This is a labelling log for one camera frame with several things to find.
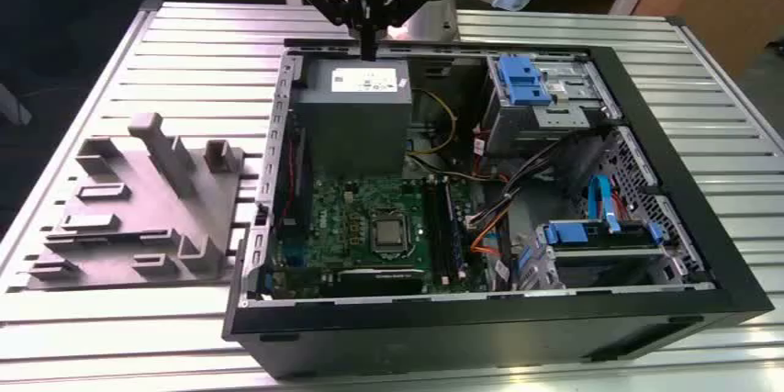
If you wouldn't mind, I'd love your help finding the white label sticker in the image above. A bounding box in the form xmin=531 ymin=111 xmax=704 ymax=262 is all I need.
xmin=329 ymin=68 xmax=400 ymax=94

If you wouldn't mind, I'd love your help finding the blue plastic drive latch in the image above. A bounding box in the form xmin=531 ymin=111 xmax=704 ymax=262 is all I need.
xmin=499 ymin=55 xmax=552 ymax=106

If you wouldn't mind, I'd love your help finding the grey power supply unit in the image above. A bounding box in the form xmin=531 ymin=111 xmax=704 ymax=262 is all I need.
xmin=288 ymin=57 xmax=413 ymax=180

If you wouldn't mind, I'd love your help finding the silver drive cage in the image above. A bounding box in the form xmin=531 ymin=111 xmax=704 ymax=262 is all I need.
xmin=480 ymin=54 xmax=620 ymax=159

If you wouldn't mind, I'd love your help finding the CPU socket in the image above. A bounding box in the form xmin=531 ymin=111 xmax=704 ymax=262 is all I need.
xmin=365 ymin=206 xmax=417 ymax=261

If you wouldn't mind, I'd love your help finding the green motherboard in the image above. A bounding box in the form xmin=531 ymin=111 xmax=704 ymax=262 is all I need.
xmin=268 ymin=174 xmax=491 ymax=297

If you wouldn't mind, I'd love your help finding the silver CPU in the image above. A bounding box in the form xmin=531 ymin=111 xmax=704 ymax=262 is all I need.
xmin=371 ymin=219 xmax=409 ymax=246

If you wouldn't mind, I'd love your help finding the grey parts rack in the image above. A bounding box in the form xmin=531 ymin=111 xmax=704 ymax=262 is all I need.
xmin=5 ymin=112 xmax=264 ymax=293

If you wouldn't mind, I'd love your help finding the hard disk in blue carrier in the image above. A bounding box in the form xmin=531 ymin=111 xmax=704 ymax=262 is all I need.
xmin=537 ymin=219 xmax=667 ymax=254

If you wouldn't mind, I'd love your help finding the grey metal leg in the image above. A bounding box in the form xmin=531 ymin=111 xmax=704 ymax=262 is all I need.
xmin=0 ymin=84 xmax=33 ymax=127

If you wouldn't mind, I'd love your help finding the blue board connector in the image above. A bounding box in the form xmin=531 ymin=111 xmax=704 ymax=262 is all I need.
xmin=281 ymin=244 xmax=307 ymax=270

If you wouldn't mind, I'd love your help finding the black graphics card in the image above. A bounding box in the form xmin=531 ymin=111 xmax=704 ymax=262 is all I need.
xmin=333 ymin=267 xmax=425 ymax=297

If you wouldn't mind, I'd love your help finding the black PC case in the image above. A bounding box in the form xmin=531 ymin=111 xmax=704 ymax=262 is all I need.
xmin=220 ymin=38 xmax=775 ymax=377

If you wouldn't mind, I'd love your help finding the yellow wire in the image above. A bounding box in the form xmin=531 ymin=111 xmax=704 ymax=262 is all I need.
xmin=411 ymin=88 xmax=459 ymax=154

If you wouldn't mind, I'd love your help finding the black cable bundle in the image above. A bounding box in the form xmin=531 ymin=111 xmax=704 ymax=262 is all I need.
xmin=499 ymin=128 xmax=613 ymax=209

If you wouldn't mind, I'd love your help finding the grey white wire bundle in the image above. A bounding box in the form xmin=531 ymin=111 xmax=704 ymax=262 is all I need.
xmin=463 ymin=189 xmax=513 ymax=229

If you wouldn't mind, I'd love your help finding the orange wire bundle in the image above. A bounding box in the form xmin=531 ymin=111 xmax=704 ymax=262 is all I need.
xmin=469 ymin=221 xmax=509 ymax=255

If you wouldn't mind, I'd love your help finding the blue disk wire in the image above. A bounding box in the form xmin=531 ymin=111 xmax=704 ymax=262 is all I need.
xmin=585 ymin=174 xmax=624 ymax=233

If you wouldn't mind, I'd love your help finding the red disk wire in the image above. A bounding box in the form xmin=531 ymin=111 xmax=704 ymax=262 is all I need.
xmin=615 ymin=194 xmax=644 ymax=228

